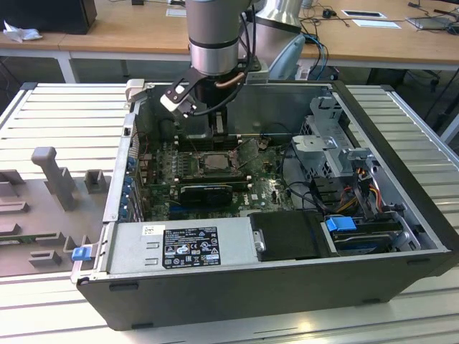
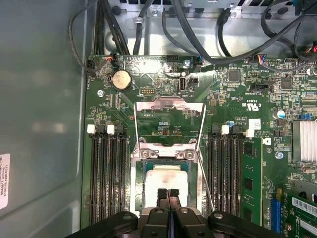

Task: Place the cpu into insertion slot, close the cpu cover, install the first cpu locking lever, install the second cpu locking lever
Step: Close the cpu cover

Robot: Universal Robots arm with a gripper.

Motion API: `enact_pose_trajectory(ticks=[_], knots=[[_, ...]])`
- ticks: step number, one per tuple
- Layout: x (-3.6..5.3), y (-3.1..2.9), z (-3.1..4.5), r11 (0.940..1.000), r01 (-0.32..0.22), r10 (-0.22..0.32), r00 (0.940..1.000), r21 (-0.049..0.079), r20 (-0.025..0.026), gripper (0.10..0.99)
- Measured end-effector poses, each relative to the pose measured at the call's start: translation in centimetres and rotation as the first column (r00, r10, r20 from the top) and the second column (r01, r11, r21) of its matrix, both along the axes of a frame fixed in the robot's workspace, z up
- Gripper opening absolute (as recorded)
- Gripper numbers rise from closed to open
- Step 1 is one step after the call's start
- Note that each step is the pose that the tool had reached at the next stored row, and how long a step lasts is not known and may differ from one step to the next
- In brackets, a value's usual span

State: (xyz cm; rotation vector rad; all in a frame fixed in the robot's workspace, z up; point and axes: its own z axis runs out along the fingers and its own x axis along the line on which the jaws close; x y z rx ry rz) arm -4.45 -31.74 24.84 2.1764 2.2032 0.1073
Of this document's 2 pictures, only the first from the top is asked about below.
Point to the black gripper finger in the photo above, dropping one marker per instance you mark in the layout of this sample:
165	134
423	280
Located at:
213	123
224	123

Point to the thin metal locking lever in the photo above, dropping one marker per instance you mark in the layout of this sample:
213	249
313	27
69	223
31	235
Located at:
251	163
195	147

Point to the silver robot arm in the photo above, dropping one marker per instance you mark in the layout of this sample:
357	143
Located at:
211	32

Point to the black RAM slot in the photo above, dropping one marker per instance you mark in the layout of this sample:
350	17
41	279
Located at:
209	148
215	179
215	176
240	186
236	182
197	144
197	136
197	140

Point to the CPU socket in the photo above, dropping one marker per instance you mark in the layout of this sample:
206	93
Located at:
235	172

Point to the blue expansion slot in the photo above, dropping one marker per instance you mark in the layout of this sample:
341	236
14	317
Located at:
175	208

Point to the coin cell battery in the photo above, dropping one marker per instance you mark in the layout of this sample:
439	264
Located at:
263	144

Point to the black cylinder component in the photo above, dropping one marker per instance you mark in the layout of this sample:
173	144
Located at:
166	129

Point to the black graphics card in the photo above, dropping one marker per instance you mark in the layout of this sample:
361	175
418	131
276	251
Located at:
204	195

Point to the green motherboard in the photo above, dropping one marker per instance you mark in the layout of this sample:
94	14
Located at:
265	186

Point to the pale blue teach pendant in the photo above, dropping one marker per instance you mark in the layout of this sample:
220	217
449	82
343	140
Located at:
287	61

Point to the light grey case latch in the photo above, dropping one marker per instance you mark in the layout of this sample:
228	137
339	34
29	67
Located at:
135	89

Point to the white paper sheet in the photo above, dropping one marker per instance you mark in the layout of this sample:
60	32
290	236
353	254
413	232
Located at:
175	11
376	23

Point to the metal drive cage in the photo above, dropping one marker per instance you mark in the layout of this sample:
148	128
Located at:
315	150

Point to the black plastic shroud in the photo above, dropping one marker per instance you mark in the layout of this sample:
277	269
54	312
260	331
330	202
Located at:
287	236

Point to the black computer mouse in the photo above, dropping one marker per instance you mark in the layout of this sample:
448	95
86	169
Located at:
328	13

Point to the grey power supply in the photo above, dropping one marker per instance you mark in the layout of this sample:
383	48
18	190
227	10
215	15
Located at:
125	247

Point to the hard disk in blue carrier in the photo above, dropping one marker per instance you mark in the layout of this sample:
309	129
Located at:
340	224

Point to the open black PC case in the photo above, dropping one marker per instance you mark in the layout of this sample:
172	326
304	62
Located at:
215	297

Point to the blue case latch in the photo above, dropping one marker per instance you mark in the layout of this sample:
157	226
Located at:
80	253

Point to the black box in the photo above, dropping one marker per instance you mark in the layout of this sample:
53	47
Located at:
43	14

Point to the grey parts rack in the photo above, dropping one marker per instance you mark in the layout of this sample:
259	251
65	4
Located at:
43	222

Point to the crumpled white paper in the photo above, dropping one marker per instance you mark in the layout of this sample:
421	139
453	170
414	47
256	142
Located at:
21	34

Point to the green RAM stick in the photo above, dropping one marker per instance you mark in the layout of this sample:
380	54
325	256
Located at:
21	241

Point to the grey tablet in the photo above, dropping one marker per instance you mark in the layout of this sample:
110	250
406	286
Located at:
430	22

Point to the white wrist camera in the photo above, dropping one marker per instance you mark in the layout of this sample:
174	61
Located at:
172	102

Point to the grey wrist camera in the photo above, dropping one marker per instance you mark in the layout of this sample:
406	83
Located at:
258	75

